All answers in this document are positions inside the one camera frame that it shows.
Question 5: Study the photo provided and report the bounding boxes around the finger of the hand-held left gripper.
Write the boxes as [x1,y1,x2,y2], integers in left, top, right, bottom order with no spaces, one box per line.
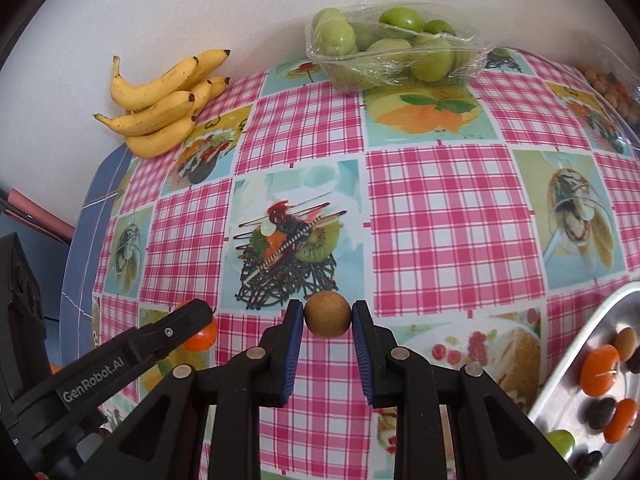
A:
[127,299,217,362]

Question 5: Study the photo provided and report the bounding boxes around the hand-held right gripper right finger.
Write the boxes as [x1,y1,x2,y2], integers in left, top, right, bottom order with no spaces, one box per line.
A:
[351,300,583,480]

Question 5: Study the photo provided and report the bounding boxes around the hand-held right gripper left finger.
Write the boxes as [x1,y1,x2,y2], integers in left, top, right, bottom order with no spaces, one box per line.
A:
[100,299,305,480]

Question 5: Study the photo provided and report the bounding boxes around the orange mandarin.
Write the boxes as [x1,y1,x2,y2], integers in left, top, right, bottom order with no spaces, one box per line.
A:
[182,317,219,353]
[603,399,639,444]
[580,345,622,396]

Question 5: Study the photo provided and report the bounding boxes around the brown longan fruit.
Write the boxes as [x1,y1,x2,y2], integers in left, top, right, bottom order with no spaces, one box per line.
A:
[614,327,640,363]
[303,291,353,338]

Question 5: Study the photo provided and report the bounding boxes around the round metal bowl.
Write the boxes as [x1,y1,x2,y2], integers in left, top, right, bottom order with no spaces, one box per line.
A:
[527,280,640,480]

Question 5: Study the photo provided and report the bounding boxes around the green jujube fruit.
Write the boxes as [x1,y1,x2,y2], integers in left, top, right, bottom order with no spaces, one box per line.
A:
[545,430,576,461]

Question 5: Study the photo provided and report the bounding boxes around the dark purple plum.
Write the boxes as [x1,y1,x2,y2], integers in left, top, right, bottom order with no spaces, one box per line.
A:
[572,451,604,478]
[586,397,617,431]

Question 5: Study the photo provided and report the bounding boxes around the pink bar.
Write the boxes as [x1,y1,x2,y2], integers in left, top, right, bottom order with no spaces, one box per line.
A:
[0,187,76,246]

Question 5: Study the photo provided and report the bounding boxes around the yellow banana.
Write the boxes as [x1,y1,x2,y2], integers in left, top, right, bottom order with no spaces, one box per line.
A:
[92,91,196,137]
[192,76,231,111]
[125,116,197,160]
[110,49,232,111]

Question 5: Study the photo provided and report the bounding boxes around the clear plastic tray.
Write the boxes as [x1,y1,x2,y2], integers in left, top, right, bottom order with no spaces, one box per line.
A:
[305,2,496,95]

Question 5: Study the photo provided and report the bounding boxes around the pile of green jujubes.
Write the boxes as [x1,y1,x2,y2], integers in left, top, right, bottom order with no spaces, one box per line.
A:
[311,6,488,83]

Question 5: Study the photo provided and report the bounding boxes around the pile of brown longans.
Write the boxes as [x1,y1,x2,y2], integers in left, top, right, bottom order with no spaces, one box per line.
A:
[580,62,640,126]

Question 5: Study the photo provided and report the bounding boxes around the clear plastic packaging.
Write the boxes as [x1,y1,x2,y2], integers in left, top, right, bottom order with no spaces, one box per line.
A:
[570,30,640,136]

